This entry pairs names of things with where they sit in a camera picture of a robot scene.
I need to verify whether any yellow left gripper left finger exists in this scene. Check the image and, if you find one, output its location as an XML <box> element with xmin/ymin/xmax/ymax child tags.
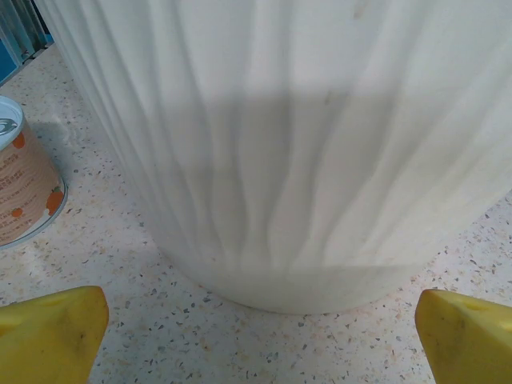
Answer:
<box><xmin>0</xmin><ymin>285</ymin><xmax>110</xmax><ymax>384</ymax></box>

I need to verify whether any white ribbed plastic bin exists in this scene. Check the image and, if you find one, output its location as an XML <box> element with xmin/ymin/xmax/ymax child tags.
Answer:
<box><xmin>38</xmin><ymin>0</ymin><xmax>512</xmax><ymax>314</ymax></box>

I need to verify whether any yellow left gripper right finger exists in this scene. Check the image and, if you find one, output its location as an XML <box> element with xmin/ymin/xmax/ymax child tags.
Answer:
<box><xmin>414</xmin><ymin>289</ymin><xmax>512</xmax><ymax>384</ymax></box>

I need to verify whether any tin can with orange label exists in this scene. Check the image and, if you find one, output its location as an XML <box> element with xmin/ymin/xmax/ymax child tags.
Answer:
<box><xmin>0</xmin><ymin>95</ymin><xmax>69</xmax><ymax>250</ymax></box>

